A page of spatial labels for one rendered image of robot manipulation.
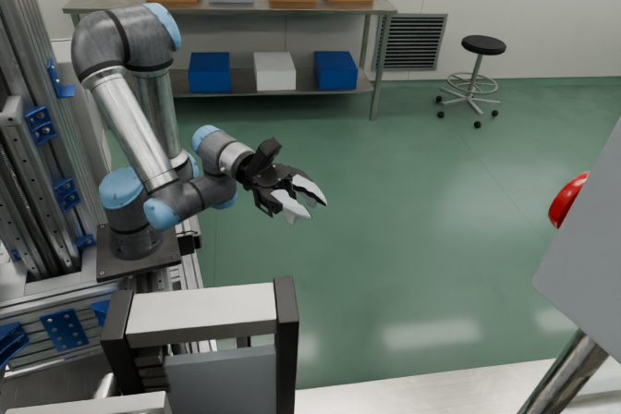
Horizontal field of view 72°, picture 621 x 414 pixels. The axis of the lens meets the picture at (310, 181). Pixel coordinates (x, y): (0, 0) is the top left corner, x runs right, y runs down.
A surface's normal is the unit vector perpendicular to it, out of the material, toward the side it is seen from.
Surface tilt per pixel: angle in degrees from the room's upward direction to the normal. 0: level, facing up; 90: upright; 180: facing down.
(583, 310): 90
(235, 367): 90
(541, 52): 90
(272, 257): 0
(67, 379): 0
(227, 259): 0
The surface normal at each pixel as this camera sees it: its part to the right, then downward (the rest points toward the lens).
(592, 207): -0.89, 0.25
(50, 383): 0.05, -0.79
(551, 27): 0.15, 0.61
